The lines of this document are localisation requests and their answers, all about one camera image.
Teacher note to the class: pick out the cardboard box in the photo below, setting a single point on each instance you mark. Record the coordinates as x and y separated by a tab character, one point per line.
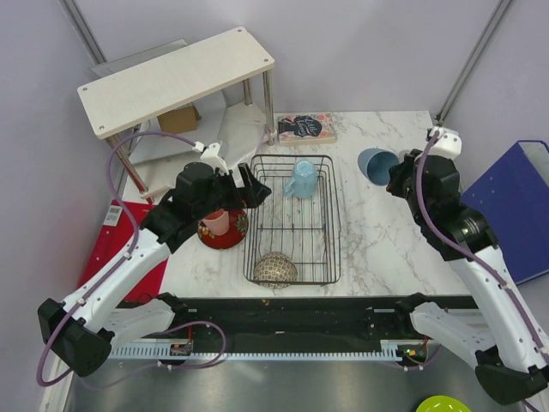
180	120

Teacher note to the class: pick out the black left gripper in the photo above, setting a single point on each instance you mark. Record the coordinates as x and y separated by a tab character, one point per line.
254	191

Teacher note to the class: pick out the light blue mug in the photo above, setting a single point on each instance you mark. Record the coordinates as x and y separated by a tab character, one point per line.
303	181

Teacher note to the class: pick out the red floral plate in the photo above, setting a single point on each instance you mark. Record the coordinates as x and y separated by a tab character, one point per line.
237	230

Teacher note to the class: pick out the blue tumbler cup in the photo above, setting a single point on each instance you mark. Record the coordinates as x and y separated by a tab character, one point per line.
375	163

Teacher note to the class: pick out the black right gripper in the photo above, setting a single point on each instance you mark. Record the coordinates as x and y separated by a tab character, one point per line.
399	172

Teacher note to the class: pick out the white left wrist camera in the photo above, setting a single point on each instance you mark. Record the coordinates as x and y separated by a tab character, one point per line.
213	155

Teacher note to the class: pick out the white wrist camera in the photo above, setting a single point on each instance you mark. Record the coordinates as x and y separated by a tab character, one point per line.
444	142
213	155

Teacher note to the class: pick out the red folder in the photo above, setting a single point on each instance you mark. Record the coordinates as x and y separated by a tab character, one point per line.
115	233

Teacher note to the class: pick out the black wire dish rack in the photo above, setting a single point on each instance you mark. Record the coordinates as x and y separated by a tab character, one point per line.
306	231

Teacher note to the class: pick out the green plate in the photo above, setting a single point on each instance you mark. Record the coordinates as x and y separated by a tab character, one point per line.
441	403

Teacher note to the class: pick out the floral cover book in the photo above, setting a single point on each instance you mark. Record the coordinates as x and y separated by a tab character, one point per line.
306	129

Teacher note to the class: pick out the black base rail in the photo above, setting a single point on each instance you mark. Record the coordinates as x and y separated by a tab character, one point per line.
297	323

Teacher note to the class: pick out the patterned ceramic bowl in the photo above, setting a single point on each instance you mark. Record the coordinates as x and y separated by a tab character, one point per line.
275	270

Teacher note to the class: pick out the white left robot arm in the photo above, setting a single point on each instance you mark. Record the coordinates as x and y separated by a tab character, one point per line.
84	328

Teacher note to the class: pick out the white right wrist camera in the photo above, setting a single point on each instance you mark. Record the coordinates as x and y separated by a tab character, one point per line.
444	142

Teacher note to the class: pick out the pink tumbler cup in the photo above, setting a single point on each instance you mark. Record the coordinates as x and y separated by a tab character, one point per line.
217	222

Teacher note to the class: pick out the blue binder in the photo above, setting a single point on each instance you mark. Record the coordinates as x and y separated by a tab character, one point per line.
513	196

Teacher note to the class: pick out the white wooden shelf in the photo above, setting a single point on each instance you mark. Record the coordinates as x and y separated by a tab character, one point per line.
227	78

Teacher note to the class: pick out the white slotted cable duct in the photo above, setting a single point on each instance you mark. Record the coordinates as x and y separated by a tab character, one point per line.
166	350

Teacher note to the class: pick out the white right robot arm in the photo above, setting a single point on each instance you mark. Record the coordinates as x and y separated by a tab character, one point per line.
510	359

